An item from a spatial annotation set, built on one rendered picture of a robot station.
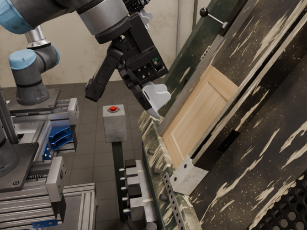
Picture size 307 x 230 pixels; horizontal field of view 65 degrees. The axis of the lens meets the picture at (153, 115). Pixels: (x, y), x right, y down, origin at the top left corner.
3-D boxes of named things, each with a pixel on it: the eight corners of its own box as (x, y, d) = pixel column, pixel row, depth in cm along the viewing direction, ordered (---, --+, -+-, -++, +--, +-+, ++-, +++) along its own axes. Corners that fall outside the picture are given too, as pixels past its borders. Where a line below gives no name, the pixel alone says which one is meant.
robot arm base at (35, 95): (13, 106, 113) (6, 87, 108) (22, 92, 126) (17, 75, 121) (46, 104, 115) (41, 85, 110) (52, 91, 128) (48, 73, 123)
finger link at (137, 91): (153, 111, 47) (130, 74, 42) (146, 114, 47) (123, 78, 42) (150, 100, 51) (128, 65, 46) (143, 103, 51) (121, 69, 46)
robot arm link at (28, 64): (8, 83, 112) (-1, 54, 105) (29, 73, 123) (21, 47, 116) (30, 86, 109) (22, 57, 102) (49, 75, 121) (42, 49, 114)
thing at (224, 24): (224, 31, 101) (198, 14, 102) (230, 23, 100) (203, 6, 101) (224, 30, 97) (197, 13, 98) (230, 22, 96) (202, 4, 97)
